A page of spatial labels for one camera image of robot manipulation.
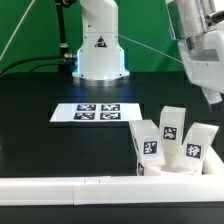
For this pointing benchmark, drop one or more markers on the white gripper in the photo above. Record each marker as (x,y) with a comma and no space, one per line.
(205,66)

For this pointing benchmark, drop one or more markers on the white round stool seat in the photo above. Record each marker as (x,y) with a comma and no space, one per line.
(180,166)

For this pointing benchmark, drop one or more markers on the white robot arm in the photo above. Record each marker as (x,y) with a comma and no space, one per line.
(196,25)

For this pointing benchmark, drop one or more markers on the white marker sheet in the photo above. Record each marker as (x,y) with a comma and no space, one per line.
(96,112)

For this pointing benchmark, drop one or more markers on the black vertical pole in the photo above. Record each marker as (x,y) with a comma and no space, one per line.
(63,67)

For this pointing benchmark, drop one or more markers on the thin grey rod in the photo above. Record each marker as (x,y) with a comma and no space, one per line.
(14,33)

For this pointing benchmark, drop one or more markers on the white L-shaped fence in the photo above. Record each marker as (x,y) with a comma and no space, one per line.
(207,187)

